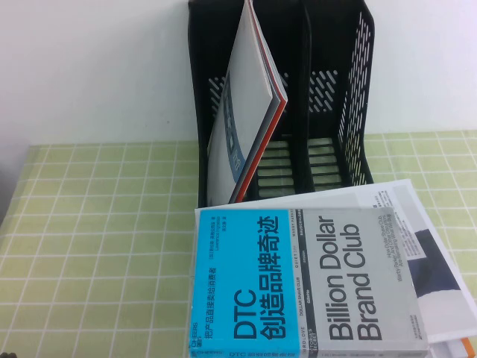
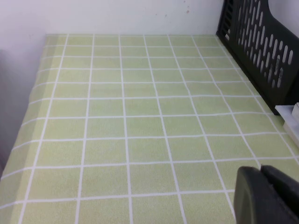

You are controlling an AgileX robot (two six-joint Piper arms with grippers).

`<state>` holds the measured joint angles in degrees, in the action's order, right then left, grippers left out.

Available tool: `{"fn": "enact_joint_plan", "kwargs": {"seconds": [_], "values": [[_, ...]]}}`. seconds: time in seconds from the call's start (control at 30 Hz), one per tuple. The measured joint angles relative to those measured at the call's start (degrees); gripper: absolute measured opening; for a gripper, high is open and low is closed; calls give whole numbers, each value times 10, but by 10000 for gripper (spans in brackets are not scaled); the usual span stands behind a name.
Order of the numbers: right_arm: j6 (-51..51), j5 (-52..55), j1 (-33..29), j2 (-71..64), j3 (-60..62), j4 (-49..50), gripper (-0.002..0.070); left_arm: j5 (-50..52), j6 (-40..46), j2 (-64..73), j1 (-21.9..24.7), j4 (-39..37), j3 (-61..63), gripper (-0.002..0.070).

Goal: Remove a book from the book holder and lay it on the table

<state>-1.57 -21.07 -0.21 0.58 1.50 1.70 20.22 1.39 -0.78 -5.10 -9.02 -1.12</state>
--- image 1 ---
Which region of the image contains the blue and grey DTC book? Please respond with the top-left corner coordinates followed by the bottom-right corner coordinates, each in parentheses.
top-left (188, 206), bottom-right (430, 358)

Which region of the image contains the black plastic book holder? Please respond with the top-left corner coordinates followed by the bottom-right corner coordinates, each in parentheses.
top-left (187, 0), bottom-right (376, 208)

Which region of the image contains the grey brochure with blue strip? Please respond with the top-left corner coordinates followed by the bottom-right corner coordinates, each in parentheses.
top-left (206, 0), bottom-right (285, 204)

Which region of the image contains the green checked tablecloth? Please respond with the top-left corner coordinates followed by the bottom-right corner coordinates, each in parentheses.
top-left (0, 130), bottom-right (477, 358)

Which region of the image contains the white brochure with navy block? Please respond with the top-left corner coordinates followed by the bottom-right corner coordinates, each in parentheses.
top-left (230, 178), bottom-right (475, 345)

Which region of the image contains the orange-cornered white booklet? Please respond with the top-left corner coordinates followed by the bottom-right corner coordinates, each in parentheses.
top-left (428, 334), bottom-right (477, 358)

